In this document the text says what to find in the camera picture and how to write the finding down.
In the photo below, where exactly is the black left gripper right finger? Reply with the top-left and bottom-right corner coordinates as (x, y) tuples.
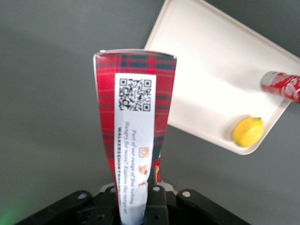
(143, 166), (176, 225)

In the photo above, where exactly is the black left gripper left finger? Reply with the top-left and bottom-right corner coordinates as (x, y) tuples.
(97, 184), (123, 225)

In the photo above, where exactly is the red tartan cookie box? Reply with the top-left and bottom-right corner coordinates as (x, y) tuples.
(92, 48), (177, 224)

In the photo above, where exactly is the beige plastic tray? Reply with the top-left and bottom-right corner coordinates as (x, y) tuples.
(142, 0), (300, 156)

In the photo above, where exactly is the yellow lemon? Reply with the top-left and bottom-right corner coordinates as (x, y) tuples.
(232, 116), (264, 148)

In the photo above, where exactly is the dark grey table mat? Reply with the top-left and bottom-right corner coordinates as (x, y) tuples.
(0, 0), (300, 225)

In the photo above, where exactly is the red soda can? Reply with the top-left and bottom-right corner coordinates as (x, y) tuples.
(260, 70), (300, 105)

